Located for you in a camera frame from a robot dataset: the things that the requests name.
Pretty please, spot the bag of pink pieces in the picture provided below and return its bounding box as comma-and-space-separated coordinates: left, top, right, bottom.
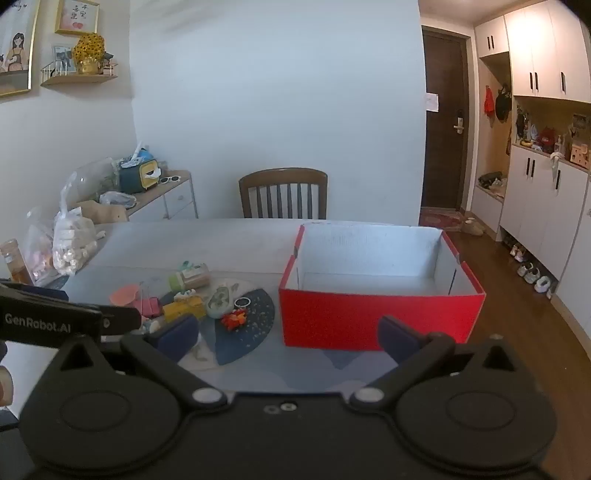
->
25, 210, 61, 287

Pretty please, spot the white hallway cabinet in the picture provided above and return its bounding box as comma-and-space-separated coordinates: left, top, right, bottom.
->
471, 0, 591, 315

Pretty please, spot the large gold-framed poster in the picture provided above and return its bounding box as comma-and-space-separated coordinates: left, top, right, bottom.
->
0, 0, 41, 97

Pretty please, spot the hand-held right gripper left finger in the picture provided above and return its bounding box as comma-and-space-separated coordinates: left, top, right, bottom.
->
46, 314, 229, 411

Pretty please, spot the brown wooden chair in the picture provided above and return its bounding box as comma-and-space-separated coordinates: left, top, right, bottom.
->
239, 168, 328, 220

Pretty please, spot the low white drawer cabinet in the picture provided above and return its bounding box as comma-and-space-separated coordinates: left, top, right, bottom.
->
99, 170, 199, 222

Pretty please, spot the yellow small box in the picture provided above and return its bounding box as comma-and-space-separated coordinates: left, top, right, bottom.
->
161, 295, 206, 324

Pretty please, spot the small crumpled plastic bag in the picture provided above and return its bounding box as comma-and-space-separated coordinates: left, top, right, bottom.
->
99, 191, 138, 208

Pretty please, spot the bag of white pieces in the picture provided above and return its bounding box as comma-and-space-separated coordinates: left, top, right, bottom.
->
52, 206, 99, 277

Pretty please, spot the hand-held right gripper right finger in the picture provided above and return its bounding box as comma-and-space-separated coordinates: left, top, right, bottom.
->
348, 316, 532, 411

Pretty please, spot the round blue white placemat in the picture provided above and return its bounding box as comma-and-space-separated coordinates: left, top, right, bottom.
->
175, 277, 276, 367

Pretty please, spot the red patterned rug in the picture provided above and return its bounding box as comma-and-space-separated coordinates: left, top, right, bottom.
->
419, 208, 465, 228

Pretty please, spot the brown bottle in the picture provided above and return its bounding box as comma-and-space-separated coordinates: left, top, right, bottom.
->
0, 239, 34, 284

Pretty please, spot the dark brown door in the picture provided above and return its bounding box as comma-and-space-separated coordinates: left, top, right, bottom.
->
421, 25, 476, 213

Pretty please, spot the red horse keychain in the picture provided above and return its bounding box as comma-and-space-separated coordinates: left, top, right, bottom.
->
221, 298, 251, 330

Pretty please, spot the pink plastic cup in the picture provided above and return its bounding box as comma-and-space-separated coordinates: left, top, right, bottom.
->
110, 285, 140, 305

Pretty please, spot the teal yellow tissue box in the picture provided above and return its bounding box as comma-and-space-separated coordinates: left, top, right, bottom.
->
117, 148, 161, 193

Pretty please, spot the large clear plastic bag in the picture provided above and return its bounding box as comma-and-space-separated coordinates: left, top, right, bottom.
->
62, 157, 121, 213

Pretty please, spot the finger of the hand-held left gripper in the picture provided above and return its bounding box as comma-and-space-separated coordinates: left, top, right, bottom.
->
99, 307, 144, 335

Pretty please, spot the small photo card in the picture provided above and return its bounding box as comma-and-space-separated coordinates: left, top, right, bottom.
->
52, 45, 77, 75

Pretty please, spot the gold flower ornament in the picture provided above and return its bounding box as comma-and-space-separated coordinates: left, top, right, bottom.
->
72, 33, 106, 75

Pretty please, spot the person's left hand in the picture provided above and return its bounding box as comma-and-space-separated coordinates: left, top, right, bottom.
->
0, 366, 14, 408

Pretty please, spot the small gold-framed picture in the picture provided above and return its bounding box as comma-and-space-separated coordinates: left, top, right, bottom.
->
55, 0, 100, 37

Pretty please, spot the small clear plastic jar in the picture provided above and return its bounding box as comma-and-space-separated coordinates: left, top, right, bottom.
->
167, 263, 212, 292

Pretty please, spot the red cardboard box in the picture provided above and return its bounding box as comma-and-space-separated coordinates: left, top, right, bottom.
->
278, 223, 486, 352

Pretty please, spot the pale green tin case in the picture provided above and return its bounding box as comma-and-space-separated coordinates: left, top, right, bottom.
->
204, 285, 234, 319

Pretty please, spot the wooden wall shelf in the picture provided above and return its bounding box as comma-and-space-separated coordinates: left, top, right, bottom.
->
41, 62, 118, 88

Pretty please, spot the beige soft bundle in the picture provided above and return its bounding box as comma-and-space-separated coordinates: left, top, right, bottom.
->
76, 200, 129, 225

